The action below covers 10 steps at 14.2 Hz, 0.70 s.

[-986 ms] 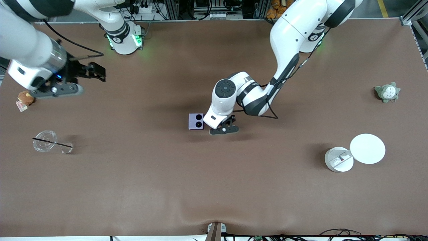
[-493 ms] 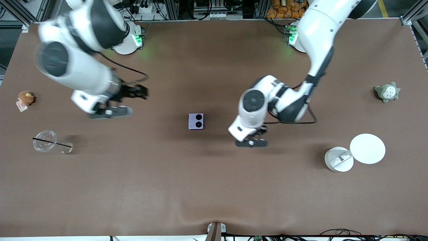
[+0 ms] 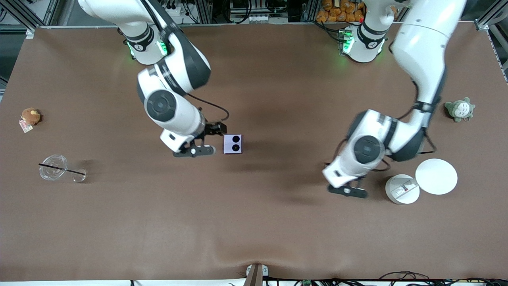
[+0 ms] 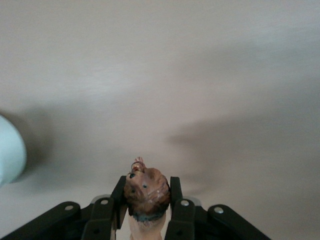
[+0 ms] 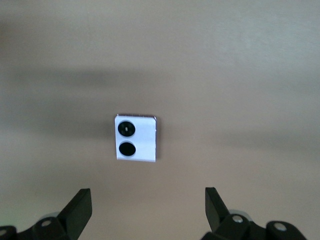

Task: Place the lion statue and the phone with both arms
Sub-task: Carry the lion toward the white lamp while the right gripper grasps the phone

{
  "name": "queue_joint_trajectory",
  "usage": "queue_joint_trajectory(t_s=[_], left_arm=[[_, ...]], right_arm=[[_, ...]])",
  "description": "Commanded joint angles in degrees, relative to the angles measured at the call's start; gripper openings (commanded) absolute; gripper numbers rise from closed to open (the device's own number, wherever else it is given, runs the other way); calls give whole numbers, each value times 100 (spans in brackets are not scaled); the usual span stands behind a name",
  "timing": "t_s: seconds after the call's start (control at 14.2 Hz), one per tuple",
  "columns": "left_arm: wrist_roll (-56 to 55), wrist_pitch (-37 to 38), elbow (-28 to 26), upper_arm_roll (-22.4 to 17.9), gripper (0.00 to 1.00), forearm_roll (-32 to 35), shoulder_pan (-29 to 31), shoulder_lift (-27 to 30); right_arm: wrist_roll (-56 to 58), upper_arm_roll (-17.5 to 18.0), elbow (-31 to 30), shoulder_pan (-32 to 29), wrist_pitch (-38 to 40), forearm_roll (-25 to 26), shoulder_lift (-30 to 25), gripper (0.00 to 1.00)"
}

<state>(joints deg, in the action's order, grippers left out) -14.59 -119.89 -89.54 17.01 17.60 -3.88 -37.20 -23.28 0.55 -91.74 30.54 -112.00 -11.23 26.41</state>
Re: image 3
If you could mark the aluminium frame profile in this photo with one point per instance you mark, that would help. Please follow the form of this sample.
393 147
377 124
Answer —
490 16
18 14

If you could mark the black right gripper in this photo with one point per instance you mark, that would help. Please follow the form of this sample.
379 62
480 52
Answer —
211 130

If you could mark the lilac flip phone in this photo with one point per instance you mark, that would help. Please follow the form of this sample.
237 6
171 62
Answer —
232 144

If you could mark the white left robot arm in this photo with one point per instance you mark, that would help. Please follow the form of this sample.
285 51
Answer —
420 47

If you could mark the orange stuffed toys pile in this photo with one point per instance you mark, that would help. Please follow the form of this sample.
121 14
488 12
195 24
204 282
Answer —
337 14

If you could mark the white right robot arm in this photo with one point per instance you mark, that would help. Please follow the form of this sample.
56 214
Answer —
178 115

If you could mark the clear plastic cup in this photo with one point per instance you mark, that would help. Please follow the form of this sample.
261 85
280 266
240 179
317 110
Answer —
53 167

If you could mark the white power strip with plugs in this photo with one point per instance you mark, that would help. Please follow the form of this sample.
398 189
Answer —
176 10

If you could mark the white round labelled container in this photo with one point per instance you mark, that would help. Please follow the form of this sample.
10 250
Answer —
401 190

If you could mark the metal table edge bracket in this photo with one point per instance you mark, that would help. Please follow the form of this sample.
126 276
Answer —
256 276

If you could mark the grey white plush creature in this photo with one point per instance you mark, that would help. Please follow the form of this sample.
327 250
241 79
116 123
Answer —
460 110

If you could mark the brown plush toy with tag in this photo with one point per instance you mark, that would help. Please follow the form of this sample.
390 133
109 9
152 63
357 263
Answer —
30 116

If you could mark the white round flat disc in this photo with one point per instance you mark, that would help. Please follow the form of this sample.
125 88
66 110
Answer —
436 176

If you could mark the black drinking straw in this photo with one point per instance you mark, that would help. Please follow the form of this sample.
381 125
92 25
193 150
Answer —
59 169

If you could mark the white multi-socket strip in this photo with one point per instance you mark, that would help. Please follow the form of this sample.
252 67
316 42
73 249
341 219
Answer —
260 18

